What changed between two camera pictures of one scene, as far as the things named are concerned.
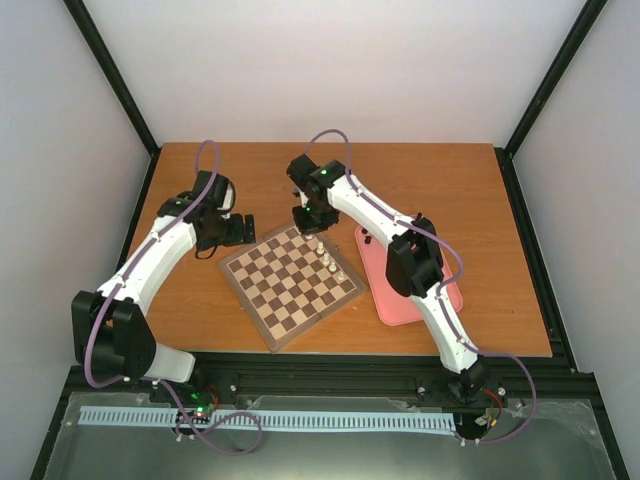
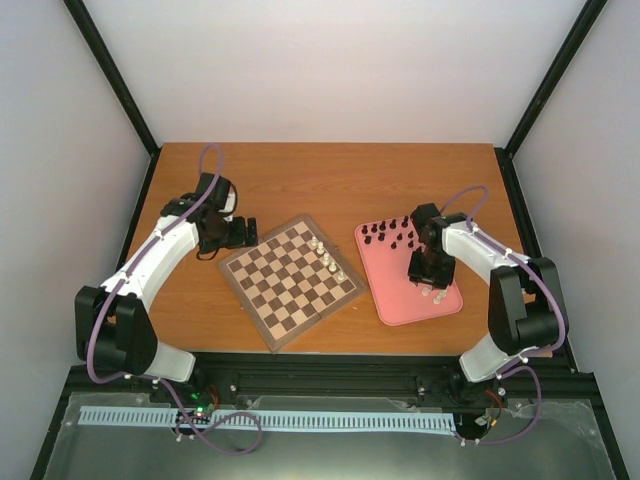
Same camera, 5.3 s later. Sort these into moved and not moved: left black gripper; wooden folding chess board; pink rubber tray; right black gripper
Moved: right black gripper
Not moved: pink rubber tray; left black gripper; wooden folding chess board
